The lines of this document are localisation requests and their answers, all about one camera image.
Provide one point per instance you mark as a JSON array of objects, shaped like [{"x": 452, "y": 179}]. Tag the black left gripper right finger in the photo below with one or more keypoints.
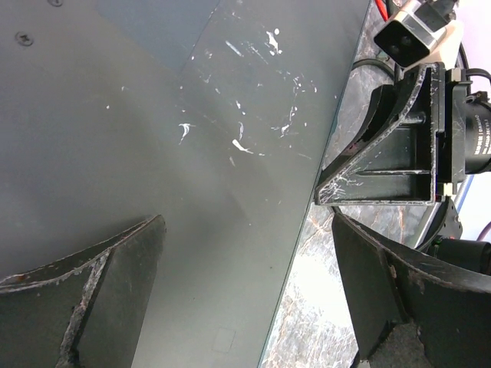
[{"x": 411, "y": 308}]

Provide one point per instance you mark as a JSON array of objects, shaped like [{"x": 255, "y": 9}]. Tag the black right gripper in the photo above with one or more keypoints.
[{"x": 398, "y": 157}]

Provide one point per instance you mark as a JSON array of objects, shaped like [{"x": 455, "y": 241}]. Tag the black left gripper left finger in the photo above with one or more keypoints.
[{"x": 84, "y": 310}]

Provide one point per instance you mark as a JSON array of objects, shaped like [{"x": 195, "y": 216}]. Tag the dark grey network switch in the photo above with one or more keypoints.
[{"x": 213, "y": 114}]

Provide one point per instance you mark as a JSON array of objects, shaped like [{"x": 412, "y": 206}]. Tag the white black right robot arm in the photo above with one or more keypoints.
[{"x": 456, "y": 234}]

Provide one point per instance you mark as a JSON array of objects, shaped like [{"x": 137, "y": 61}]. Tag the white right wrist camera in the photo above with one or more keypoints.
[{"x": 422, "y": 32}]

